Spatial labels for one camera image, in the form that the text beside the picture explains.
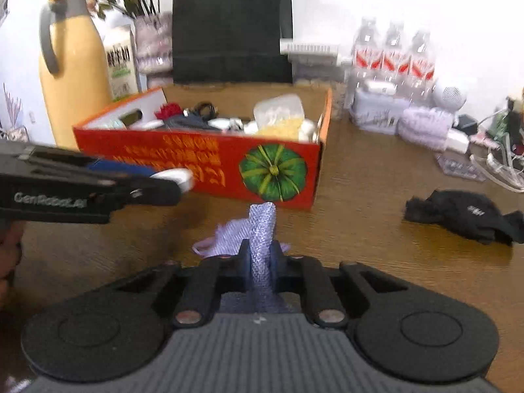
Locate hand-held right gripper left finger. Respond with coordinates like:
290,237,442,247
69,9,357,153
119,239,251,328

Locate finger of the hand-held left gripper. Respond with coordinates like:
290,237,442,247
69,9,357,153
88,159,156,177
110,177,183,209

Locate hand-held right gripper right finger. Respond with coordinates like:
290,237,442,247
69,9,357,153
270,241,400,328

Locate purple woven pouch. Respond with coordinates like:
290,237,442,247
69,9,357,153
192,202,304,314

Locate red cardboard box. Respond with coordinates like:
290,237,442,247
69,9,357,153
73,86,333,211

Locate person's left hand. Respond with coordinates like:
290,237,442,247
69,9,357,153
0,220,25,308

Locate white rolling cart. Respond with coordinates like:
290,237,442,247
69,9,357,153
0,127,29,145

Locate red flower ornament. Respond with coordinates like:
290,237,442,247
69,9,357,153
155,104,183,120

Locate navy blue pouch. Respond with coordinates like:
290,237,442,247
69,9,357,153
164,115,209,130

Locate purple coral ornament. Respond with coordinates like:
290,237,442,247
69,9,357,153
2,84,24,128

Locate yellow thermos jug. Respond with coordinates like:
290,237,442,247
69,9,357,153
39,0,113,150

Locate white drink carton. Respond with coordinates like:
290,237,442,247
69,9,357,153
102,25,140,101

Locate fuzzy purple vase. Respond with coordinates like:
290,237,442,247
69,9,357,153
134,12,173,86

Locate white yellow alpaca plush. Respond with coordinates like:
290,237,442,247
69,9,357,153
260,118,320,143

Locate white crumpled bag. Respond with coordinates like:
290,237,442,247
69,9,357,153
253,94,306,132

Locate black paper bag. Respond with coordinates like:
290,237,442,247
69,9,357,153
172,0,294,84

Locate pale tin box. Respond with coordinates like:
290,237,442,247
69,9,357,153
350,88,404,134

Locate black knit glove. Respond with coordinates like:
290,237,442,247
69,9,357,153
403,189,524,246

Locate clear storage box white lid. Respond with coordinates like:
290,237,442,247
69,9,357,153
280,39,353,121

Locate purple fuzzy cloth roll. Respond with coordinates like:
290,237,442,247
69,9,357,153
397,106,453,152

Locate white earbuds case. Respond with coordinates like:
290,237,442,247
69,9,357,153
362,81,397,95

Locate clear blister pack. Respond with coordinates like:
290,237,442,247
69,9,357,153
436,153,488,183

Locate white charger plug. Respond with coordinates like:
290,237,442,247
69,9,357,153
446,129,471,155

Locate white round speaker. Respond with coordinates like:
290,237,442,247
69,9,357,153
432,84,467,114

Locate coiled black cable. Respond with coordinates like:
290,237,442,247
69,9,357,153
184,102,217,119

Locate tangle of white cables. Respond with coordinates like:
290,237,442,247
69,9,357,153
469,108,524,192

